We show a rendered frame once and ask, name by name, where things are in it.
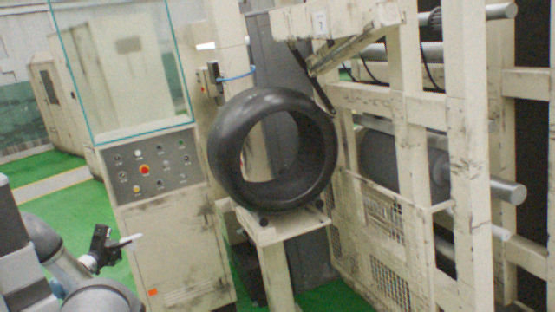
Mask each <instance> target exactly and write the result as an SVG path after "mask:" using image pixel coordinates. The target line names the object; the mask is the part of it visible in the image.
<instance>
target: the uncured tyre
mask: <svg viewBox="0 0 555 312"><path fill-rule="evenodd" d="M253 94H257V95H258V96H256V97H254V98H252V99H250V100H249V99H248V97H249V96H251V95H253ZM315 100H316V99H315V98H314V97H312V96H309V95H308V94H306V93H303V92H301V91H298V90H295V89H291V88H283V87H279V86H271V85H266V86H258V87H254V89H253V88H249V89H246V90H245V91H243V92H241V93H239V94H237V95H235V96H234V97H233V98H231V99H230V100H229V101H228V102H227V103H226V104H225V105H224V106H223V107H222V108H221V109H220V110H219V112H218V113H217V115H216V116H215V118H214V120H213V122H212V125H211V128H210V131H209V134H208V139H207V158H208V163H209V166H210V168H211V171H212V175H213V176H214V178H215V179H216V180H217V182H218V183H219V185H220V186H221V187H222V188H223V190H224V191H225V192H226V193H227V194H228V196H229V197H230V198H231V199H232V200H233V201H234V202H235V203H236V204H238V205H239V206H241V207H243V208H244V209H246V210H247V211H251V212H254V213H257V214H261V215H265V216H282V215H286V214H290V213H292V212H295V211H299V210H301V209H303V208H304V207H305V206H307V205H309V204H310V203H312V202H313V200H314V199H315V198H316V197H317V196H318V195H319V194H320V193H321V192H322V191H323V189H324V188H325V187H326V185H327V184H328V183H329V181H330V178H331V176H332V174H333V172H334V170H335V167H336V161H337V155H338V140H337V134H336V129H335V126H334V123H333V121H332V119H331V118H330V116H329V114H328V113H327V111H326V110H325V111H326V112H325V111H324V110H322V109H321V108H320V107H319V106H318V105H317V104H316V102H315ZM316 101H317V100H316ZM317 102H318V101H317ZM285 110H286V111H287V112H288V113H289V114H290V115H291V116H292V118H293V119H294V121H295V122H296V124H297V129H298V132H299V146H298V150H297V155H296V158H295V159H294V160H293V162H292V164H291V165H290V167H289V168H288V169H287V170H286V171H285V172H284V173H282V174H281V175H279V176H278V177H276V178H274V179H271V180H268V181H264V182H252V181H249V180H245V178H244V176H243V173H242V169H241V161H240V160H241V151H242V147H243V144H244V142H245V138H246V137H247V135H248V133H249V132H250V131H251V129H252V128H253V127H254V126H255V125H256V124H257V123H258V122H259V121H260V120H262V119H263V118H264V117H266V116H267V115H269V114H273V113H276V112H279V111H285ZM218 124H219V128H218V131H217V130H216V127H217V125H218Z"/></svg>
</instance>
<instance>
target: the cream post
mask: <svg viewBox="0 0 555 312"><path fill-rule="evenodd" d="M206 8H207V12H208V16H209V21H210V25H211V30H212V37H213V41H214V46H215V49H216V54H217V56H216V57H217V59H218V64H219V71H224V72H225V78H226V79H231V78H234V77H238V76H241V75H245V74H248V73H250V72H251V67H250V63H249V57H248V53H247V48H246V43H245V34H244V29H243V24H242V20H241V15H240V10H239V6H238V0H206ZM226 85H227V87H226V86H224V85H223V89H224V92H225V99H226V102H227V101H229V100H230V99H231V98H233V97H234V96H235V95H237V94H239V93H241V92H243V91H245V90H246V89H249V88H254V85H253V80H252V76H251V75H248V76H246V77H244V78H241V79H237V80H234V81H227V82H226ZM241 160H242V162H243V165H242V166H241V169H242V173H243V176H244V178H245V180H249V181H252V182H263V181H266V180H268V179H271V173H270V167H269V163H268V159H267V153H266V149H265V144H264V135H263V131H262V126H261V121H259V122H258V123H257V124H256V125H255V126H254V127H253V128H252V129H251V131H250V132H249V133H248V135H247V137H246V138H245V142H244V144H243V147H242V151H241ZM257 249H258V257H259V261H260V265H261V270H262V274H263V279H264V286H265V290H266V294H267V299H268V303H269V307H270V312H297V311H296V306H295V302H294V296H293V292H292V287H291V279H290V274H289V269H288V264H287V260H286V255H285V250H284V241H281V242H278V243H275V244H271V245H268V246H265V247H264V248H261V249H260V248H259V247H258V245H257Z"/></svg>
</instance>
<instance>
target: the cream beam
mask: <svg viewBox="0 0 555 312"><path fill-rule="evenodd" d="M375 1H379V0H315V1H310V2H307V3H300V4H296V5H292V6H289V7H285V8H282V9H277V10H271V11H269V14H270V19H271V28H272V34H273V40H274V42H298V41H302V40H321V39H335V38H338V37H343V36H351V35H358V34H361V33H362V32H363V27H364V26H363V22H362V12H363V11H365V10H366V9H367V8H368V7H369V6H370V5H371V4H372V3H374V2H375ZM323 10H325V15H326V23H327V29H328V33H325V34H317V28H316V21H315V15H314V12H318V11H323Z"/></svg>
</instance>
